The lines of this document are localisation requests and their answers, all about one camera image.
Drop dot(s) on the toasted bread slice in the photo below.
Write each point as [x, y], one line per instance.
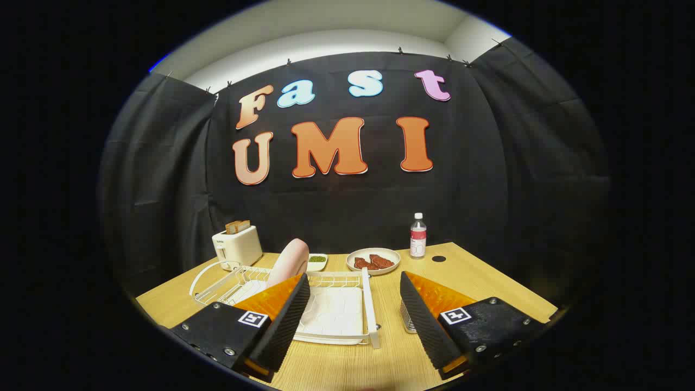
[244, 225]
[231, 228]

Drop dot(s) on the clear bottle with red label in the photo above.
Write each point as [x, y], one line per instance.
[418, 241]

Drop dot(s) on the red meat piece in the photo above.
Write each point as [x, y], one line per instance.
[362, 264]
[383, 261]

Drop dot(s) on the white toaster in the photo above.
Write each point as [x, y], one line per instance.
[239, 250]

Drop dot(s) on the black backdrop cloth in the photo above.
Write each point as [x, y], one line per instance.
[353, 201]

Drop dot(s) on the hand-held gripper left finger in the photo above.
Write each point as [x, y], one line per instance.
[282, 326]

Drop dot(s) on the beige plate with meat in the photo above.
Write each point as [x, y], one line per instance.
[374, 271]

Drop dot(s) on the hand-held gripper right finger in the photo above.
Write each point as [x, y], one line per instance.
[426, 326]

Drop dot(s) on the pink plate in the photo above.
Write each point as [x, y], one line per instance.
[290, 260]

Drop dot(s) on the white divided dish with beans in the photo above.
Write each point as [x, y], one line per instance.
[317, 265]

